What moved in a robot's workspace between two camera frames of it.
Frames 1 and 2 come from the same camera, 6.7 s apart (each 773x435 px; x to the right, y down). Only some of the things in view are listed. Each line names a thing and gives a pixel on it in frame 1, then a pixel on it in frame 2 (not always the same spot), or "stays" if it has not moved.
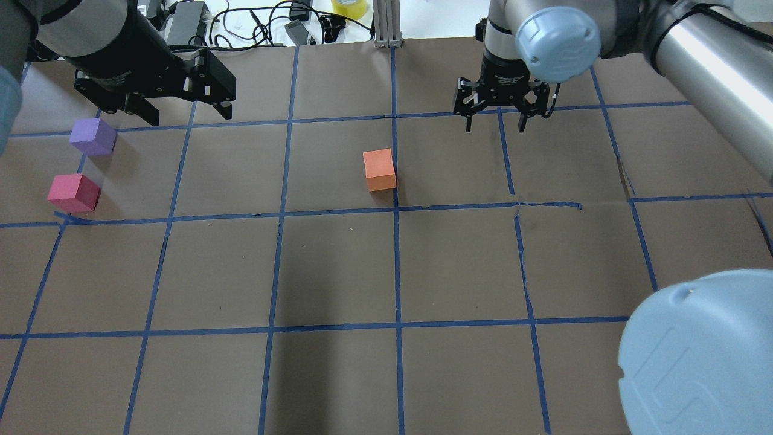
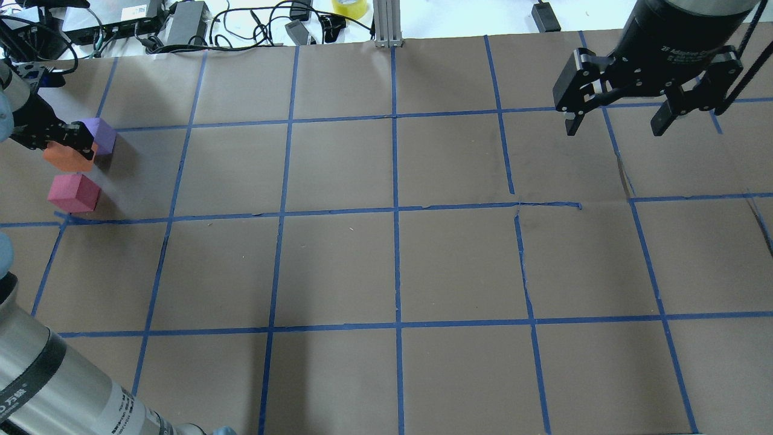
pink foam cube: x=73 y=193 stays
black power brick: x=188 y=23 stays
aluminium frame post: x=388 y=24 stays
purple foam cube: x=94 y=136 stays
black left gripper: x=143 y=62 to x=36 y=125
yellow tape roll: x=353 y=9 stays
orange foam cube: x=380 y=170 to x=66 y=158
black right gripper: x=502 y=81 to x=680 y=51
